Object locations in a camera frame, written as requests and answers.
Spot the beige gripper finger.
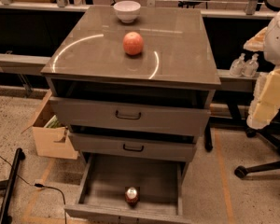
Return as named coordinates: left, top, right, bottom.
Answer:
left=244, top=28, right=267, bottom=52
left=246, top=66, right=280, bottom=130

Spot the red coke can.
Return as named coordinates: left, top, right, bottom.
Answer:
left=125, top=187, right=139, bottom=206

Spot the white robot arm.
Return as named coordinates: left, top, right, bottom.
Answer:
left=246, top=11, right=280, bottom=130

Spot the grey drawer cabinet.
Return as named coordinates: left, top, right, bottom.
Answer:
left=40, top=5, right=222, bottom=173

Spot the grey middle drawer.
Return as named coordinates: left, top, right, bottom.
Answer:
left=68, top=133, right=196, bottom=162

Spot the grey top drawer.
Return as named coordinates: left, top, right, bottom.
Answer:
left=49, top=97, right=210, bottom=136

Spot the grey open bottom drawer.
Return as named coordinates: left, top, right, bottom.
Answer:
left=65, top=154, right=190, bottom=224

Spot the left clear sanitizer bottle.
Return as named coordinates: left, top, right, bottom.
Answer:
left=230, top=53, right=245, bottom=77

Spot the black office chair base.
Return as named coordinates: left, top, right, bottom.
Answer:
left=234, top=109, right=280, bottom=179

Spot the red apple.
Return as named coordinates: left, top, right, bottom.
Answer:
left=123, top=32, right=144, bottom=55

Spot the white bowl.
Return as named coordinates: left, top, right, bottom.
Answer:
left=113, top=1, right=141, bottom=23

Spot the cardboard box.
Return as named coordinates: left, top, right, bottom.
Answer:
left=23, top=91, right=78, bottom=160

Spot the black floor stand leg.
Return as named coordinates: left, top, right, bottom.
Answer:
left=0, top=148, right=25, bottom=224

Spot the black floor cable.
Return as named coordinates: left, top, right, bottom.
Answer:
left=0, top=147, right=68, bottom=224

